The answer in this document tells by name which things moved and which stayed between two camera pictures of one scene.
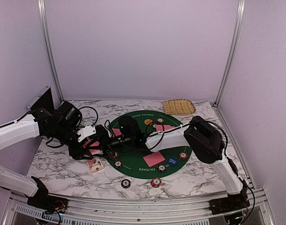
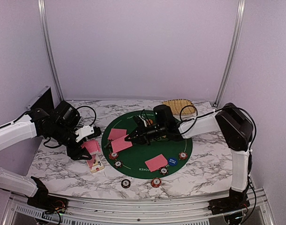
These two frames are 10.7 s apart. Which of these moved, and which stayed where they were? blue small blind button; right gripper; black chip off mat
Moved: right gripper
Stayed: blue small blind button; black chip off mat
